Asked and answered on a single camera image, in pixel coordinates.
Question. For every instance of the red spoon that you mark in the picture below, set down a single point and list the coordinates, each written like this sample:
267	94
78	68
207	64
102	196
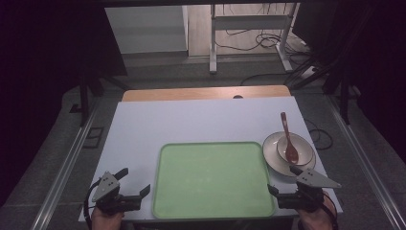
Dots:
291	153

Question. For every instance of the white cabinet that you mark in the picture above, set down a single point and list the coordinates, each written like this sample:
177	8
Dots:
146	28

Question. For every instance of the black metal stand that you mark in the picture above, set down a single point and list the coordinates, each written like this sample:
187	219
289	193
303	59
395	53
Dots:
344	99
84	99

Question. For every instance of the beige small bowl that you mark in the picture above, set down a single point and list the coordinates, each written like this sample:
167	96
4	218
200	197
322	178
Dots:
304	150

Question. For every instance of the aluminium floor rail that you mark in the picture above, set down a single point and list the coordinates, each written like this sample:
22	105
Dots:
63	172
364	159

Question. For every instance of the white table board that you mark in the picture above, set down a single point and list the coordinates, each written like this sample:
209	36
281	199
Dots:
191	121

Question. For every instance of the person's left hand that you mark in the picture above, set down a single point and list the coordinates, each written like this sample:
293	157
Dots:
105	221

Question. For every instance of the white desk frame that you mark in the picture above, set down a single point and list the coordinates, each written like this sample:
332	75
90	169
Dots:
249	22

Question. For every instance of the white power strip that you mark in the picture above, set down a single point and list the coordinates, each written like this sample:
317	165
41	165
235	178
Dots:
308	72

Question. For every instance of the beige round plate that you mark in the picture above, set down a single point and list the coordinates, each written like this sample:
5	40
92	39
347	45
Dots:
271	156

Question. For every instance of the person's right hand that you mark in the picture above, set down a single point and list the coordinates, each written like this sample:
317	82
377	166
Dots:
314	219

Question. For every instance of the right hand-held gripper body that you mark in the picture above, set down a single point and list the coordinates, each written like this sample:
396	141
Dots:
308	193

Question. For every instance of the wooden table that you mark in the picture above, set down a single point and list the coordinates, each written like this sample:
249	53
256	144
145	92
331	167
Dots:
191	93

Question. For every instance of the green plastic tray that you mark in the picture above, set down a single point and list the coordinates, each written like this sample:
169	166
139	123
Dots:
210	179

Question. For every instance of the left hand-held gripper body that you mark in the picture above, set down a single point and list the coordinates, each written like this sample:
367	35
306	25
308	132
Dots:
107	188

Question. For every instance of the black floor socket frame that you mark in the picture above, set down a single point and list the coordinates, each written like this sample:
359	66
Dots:
93	137

